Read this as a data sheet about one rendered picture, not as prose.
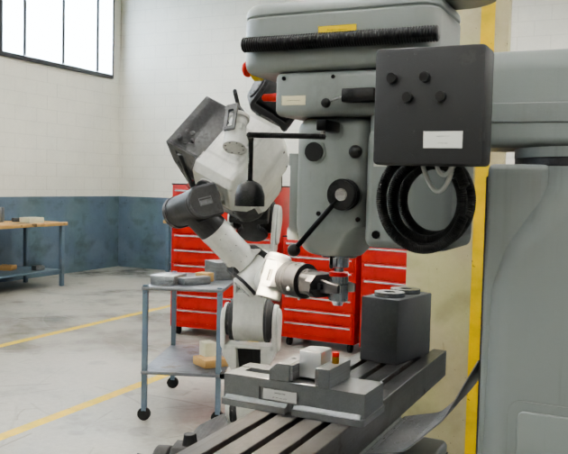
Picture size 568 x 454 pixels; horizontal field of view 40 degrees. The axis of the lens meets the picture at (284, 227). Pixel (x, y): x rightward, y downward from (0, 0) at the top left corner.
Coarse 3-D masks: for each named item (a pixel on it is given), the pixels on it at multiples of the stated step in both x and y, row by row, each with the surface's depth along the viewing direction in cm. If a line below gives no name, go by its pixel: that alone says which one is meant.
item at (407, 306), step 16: (400, 288) 235; (416, 288) 233; (368, 304) 223; (384, 304) 220; (400, 304) 218; (416, 304) 227; (368, 320) 223; (384, 320) 220; (400, 320) 219; (416, 320) 227; (368, 336) 223; (384, 336) 220; (400, 336) 220; (416, 336) 228; (368, 352) 223; (384, 352) 220; (400, 352) 220; (416, 352) 228
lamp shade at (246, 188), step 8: (240, 184) 184; (248, 184) 183; (256, 184) 184; (240, 192) 183; (248, 192) 182; (256, 192) 183; (240, 200) 183; (248, 200) 182; (256, 200) 183; (264, 200) 186
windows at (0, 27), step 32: (0, 0) 1052; (32, 0) 1105; (64, 0) 1161; (96, 0) 1231; (0, 32) 1055; (32, 32) 1108; (64, 32) 1164; (96, 32) 1234; (64, 64) 1172; (96, 64) 1236
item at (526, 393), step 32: (544, 160) 149; (512, 192) 151; (544, 192) 148; (512, 224) 151; (544, 224) 147; (512, 256) 150; (544, 256) 147; (512, 288) 149; (544, 288) 147; (512, 320) 149; (544, 320) 147; (480, 352) 156; (512, 352) 150; (544, 352) 147; (480, 384) 156; (512, 384) 150; (544, 384) 147; (480, 416) 155; (512, 416) 149; (544, 416) 146; (480, 448) 155; (512, 448) 149; (544, 448) 146
